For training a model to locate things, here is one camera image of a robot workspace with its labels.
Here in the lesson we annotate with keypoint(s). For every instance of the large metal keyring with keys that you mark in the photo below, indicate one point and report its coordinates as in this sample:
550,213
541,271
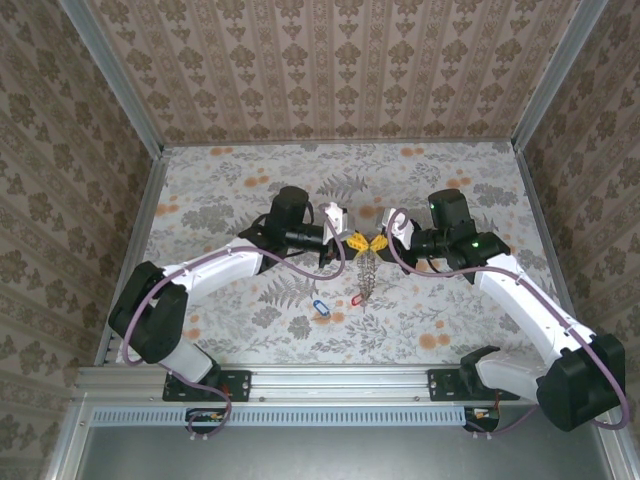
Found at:
367,275

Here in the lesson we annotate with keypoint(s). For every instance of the blue tagged key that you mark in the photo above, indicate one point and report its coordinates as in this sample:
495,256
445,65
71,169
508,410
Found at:
321,309

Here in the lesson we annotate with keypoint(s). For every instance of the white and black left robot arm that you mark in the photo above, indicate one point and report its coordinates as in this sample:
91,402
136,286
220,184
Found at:
220,265

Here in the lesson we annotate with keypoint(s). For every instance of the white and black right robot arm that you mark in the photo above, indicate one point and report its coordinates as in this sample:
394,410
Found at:
525,305

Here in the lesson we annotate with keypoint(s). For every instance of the grey metal sheet panel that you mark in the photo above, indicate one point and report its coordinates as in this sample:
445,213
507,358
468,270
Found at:
300,455

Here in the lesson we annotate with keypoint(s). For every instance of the thin aluminium wall rail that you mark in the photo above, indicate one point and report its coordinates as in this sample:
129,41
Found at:
340,143

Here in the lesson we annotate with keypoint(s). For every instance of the aluminium side rail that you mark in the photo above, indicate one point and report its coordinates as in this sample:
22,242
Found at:
140,240
545,225

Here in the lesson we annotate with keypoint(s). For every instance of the long aluminium base rail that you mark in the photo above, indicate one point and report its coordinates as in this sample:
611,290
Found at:
340,382

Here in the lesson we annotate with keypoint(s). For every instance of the aluminium corner post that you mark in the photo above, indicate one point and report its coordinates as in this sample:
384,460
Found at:
550,75
112,80

